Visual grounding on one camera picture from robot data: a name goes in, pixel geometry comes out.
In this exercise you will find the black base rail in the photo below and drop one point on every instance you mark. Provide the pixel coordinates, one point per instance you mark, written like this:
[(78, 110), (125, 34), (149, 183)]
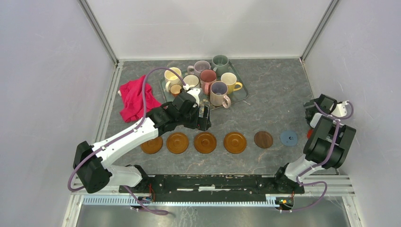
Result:
[(213, 188)]

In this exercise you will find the yellow mug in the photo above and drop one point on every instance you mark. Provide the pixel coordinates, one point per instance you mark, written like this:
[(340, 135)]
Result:
[(230, 79)]

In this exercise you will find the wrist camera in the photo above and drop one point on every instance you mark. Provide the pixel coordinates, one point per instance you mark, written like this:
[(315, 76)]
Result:
[(340, 110), (193, 91)]

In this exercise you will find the floral serving tray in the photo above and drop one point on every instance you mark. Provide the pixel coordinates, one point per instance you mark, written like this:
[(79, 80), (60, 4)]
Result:
[(235, 96)]

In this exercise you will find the blue round coaster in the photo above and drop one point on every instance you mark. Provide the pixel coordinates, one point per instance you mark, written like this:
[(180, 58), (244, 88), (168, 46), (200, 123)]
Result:
[(289, 138)]

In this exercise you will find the white black-rimmed mug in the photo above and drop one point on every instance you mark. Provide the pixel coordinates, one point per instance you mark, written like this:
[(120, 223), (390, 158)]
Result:
[(192, 81)]

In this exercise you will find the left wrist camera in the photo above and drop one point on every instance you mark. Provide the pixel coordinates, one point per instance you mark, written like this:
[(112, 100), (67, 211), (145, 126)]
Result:
[(193, 91)]

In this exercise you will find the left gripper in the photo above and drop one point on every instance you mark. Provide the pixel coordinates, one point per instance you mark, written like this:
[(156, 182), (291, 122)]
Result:
[(202, 123)]

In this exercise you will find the red cloth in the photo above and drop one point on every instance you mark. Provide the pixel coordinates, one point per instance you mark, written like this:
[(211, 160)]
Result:
[(131, 94)]

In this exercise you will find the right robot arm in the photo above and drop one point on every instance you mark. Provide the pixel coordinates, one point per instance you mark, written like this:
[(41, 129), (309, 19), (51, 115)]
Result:
[(327, 146)]

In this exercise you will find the wooden coaster one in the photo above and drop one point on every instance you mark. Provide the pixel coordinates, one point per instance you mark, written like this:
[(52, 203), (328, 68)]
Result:
[(177, 143)]

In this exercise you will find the wooden coaster five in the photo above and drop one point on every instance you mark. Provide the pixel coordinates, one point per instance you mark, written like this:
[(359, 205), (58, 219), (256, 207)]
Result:
[(235, 142)]

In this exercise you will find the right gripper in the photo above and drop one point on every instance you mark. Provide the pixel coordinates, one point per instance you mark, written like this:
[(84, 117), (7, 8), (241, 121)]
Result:
[(310, 103)]

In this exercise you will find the lilac mug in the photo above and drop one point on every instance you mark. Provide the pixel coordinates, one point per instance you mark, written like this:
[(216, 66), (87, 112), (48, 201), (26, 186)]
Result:
[(198, 67)]

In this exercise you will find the dark walnut coaster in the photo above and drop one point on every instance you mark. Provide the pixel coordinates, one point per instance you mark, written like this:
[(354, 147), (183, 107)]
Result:
[(263, 139)]

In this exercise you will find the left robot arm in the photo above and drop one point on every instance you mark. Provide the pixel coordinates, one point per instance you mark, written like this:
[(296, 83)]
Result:
[(94, 164)]

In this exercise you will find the small orange cup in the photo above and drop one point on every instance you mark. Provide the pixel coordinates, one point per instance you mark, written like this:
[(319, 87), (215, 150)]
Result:
[(175, 90)]

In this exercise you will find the pink mug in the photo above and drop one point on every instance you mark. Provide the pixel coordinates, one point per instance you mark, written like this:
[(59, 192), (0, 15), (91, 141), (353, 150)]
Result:
[(207, 78)]

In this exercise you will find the wooden coaster three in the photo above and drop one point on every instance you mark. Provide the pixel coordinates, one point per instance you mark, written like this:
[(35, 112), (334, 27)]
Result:
[(152, 146)]

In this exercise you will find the red round coaster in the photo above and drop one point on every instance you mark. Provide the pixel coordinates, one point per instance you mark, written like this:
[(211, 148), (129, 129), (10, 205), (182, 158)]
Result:
[(309, 133)]

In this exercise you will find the green mug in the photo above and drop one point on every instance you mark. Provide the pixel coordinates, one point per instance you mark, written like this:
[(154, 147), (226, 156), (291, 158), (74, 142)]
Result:
[(220, 64)]

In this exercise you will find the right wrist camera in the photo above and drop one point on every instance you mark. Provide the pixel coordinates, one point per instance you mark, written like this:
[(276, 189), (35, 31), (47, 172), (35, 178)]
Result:
[(340, 110)]

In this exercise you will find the cream mug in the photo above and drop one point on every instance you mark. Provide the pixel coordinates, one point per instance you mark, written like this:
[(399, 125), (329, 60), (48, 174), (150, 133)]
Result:
[(172, 78)]

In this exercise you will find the wooden coaster two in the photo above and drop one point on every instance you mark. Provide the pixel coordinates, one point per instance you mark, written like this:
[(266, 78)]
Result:
[(205, 142)]

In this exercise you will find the beige pink-handled mug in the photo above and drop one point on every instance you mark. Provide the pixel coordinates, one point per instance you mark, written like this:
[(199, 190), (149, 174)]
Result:
[(218, 95)]

